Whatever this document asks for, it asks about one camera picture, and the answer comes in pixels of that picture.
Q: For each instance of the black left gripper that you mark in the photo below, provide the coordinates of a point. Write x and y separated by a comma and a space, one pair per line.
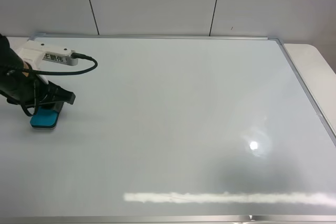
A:
31, 90

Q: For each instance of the blue whiteboard eraser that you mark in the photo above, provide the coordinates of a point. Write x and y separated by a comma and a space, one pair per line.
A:
44, 119

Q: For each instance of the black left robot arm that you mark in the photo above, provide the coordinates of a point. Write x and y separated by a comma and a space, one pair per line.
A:
12, 63

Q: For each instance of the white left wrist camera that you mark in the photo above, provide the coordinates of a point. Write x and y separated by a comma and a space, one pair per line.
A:
33, 53

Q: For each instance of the white whiteboard with aluminium frame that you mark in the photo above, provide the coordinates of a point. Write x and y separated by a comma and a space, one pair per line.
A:
174, 130

